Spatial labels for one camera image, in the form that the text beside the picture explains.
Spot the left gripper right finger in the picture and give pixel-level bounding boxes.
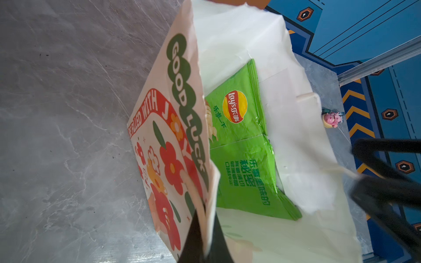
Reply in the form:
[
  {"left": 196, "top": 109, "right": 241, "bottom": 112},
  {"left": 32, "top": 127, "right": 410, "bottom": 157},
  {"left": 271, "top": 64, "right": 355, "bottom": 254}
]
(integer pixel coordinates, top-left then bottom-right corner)
[{"left": 207, "top": 215, "right": 234, "bottom": 263}]

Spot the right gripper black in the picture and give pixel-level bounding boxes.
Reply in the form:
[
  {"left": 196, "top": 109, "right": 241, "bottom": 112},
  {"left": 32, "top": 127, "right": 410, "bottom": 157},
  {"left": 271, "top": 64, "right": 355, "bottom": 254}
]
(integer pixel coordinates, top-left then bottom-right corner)
[{"left": 351, "top": 138, "right": 421, "bottom": 260}]

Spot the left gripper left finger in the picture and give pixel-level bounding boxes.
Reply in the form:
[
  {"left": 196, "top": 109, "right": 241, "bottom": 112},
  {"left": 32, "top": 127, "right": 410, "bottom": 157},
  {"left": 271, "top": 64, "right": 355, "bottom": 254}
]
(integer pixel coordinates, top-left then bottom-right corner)
[{"left": 177, "top": 212, "right": 203, "bottom": 263}]

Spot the large green Lays chip bag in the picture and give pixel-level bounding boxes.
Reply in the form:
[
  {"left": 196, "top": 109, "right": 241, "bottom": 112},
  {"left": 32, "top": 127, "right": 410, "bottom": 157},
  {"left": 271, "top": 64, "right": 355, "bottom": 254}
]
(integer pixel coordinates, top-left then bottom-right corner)
[{"left": 205, "top": 59, "right": 302, "bottom": 221}]

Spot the white paper bag with flowers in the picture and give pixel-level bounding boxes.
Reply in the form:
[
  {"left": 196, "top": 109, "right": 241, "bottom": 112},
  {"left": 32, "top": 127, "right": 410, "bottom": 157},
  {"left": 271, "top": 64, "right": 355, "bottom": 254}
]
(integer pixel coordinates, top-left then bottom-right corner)
[{"left": 128, "top": 1, "right": 362, "bottom": 263}]

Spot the right aluminium corner post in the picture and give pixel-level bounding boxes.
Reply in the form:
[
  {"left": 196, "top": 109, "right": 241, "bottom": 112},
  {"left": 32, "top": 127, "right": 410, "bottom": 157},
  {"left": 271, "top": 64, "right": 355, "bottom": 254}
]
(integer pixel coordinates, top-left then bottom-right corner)
[{"left": 338, "top": 37, "right": 421, "bottom": 87}]

